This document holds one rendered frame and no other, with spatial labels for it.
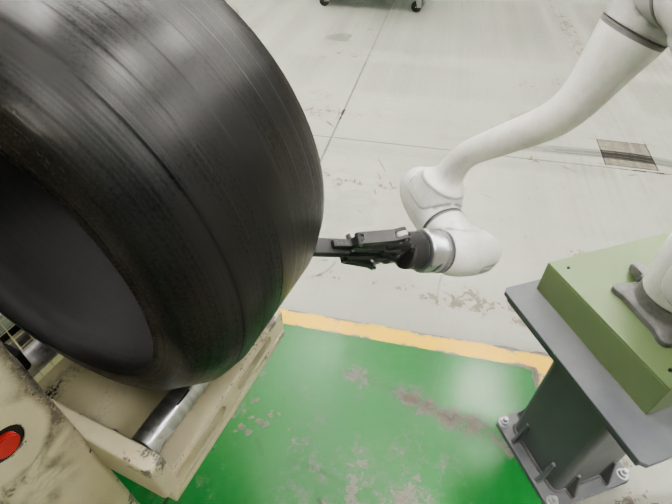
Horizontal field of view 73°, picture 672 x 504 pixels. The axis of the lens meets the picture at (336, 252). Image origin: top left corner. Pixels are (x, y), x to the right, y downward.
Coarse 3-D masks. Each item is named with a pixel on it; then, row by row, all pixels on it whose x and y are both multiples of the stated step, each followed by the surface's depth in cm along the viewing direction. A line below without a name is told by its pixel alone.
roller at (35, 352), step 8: (32, 344) 78; (40, 344) 78; (24, 352) 76; (32, 352) 77; (40, 352) 77; (48, 352) 78; (56, 352) 80; (32, 360) 76; (40, 360) 77; (48, 360) 78; (32, 368) 76; (40, 368) 77; (32, 376) 76
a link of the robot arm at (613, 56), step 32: (608, 32) 63; (576, 64) 69; (608, 64) 64; (640, 64) 63; (576, 96) 69; (608, 96) 68; (512, 128) 80; (544, 128) 75; (448, 160) 94; (480, 160) 89; (416, 192) 100; (448, 192) 96; (416, 224) 101
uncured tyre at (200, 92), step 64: (0, 0) 37; (64, 0) 39; (128, 0) 43; (192, 0) 47; (0, 64) 36; (64, 64) 36; (128, 64) 39; (192, 64) 44; (256, 64) 50; (0, 128) 38; (64, 128) 37; (128, 128) 38; (192, 128) 42; (256, 128) 48; (0, 192) 78; (64, 192) 40; (128, 192) 39; (192, 192) 41; (256, 192) 48; (320, 192) 61; (0, 256) 77; (64, 256) 84; (128, 256) 42; (192, 256) 43; (256, 256) 49; (64, 320) 79; (128, 320) 83; (192, 320) 47; (256, 320) 54; (128, 384) 69; (192, 384) 62
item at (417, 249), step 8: (408, 232) 87; (416, 232) 88; (408, 240) 84; (416, 240) 85; (424, 240) 86; (392, 248) 83; (400, 248) 84; (408, 248) 85; (416, 248) 85; (424, 248) 86; (384, 256) 86; (392, 256) 86; (400, 256) 87; (408, 256) 86; (416, 256) 85; (424, 256) 86; (400, 264) 88; (408, 264) 86; (416, 264) 86; (424, 264) 87
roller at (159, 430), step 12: (204, 384) 74; (168, 396) 71; (180, 396) 71; (192, 396) 72; (156, 408) 70; (168, 408) 69; (180, 408) 70; (156, 420) 68; (168, 420) 68; (180, 420) 70; (144, 432) 66; (156, 432) 67; (168, 432) 68; (144, 444) 66; (156, 444) 66
